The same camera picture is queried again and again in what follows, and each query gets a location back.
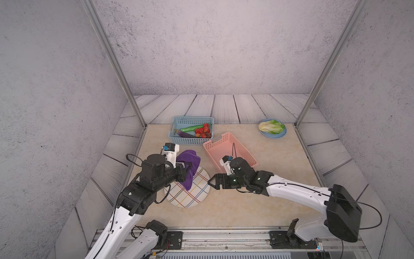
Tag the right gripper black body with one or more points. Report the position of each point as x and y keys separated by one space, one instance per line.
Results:
x=231 y=181

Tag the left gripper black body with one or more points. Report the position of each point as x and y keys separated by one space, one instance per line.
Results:
x=177 y=174

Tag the purple cloth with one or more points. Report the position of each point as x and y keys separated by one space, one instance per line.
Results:
x=191 y=161

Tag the white plaid round plate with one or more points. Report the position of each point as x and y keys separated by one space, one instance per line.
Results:
x=182 y=198

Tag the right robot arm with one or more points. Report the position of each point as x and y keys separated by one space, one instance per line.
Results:
x=339 y=214

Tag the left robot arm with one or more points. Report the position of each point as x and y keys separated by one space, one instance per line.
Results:
x=157 y=172

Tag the small blue plate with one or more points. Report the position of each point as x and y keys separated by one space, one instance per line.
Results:
x=273 y=136

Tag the pink perforated basket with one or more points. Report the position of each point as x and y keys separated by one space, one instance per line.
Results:
x=228 y=145

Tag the purple eggplant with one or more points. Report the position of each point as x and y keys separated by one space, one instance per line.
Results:
x=184 y=134

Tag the light blue perforated basket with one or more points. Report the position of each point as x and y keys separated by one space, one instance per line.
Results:
x=184 y=121

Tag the green cucumber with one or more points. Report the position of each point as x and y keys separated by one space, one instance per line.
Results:
x=195 y=128

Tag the green lettuce head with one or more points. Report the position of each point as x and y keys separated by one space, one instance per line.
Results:
x=272 y=127

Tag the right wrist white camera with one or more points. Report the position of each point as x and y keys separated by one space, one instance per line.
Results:
x=225 y=163

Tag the metal base rail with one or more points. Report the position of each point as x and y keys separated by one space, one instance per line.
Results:
x=251 y=243

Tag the right aluminium frame post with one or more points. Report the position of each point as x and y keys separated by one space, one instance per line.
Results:
x=332 y=59

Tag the aluminium frame post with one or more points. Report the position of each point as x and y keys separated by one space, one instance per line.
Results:
x=103 y=38
x=332 y=59

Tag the left aluminium frame post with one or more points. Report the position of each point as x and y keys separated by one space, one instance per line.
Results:
x=103 y=38

